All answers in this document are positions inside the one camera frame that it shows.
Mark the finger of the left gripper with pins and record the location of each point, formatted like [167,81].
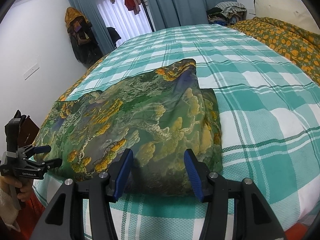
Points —
[40,168]
[32,150]

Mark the green landscape print padded jacket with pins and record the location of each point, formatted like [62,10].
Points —
[157,114]

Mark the person's cream sleeve forearm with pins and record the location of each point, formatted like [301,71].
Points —
[8,212]

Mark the pile of clothes by bed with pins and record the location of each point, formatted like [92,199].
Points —
[227,13]

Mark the person's left hand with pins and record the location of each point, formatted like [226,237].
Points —
[25,187]

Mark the dark wooden dresser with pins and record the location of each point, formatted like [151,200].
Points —
[28,132]

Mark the teal white plaid bed sheet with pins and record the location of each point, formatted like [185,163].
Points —
[269,133]

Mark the coats hanging on rack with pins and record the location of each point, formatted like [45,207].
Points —
[84,44]

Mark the blue curtain left panel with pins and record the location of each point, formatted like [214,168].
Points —
[90,10]

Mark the red garment hanging outside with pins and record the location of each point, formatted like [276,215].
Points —
[133,5]

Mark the orange floral green quilt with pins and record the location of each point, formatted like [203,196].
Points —
[214,48]

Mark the cream bed headboard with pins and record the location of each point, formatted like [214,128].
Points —
[290,11]

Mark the white wall switch plate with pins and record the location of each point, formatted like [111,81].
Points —
[31,71]

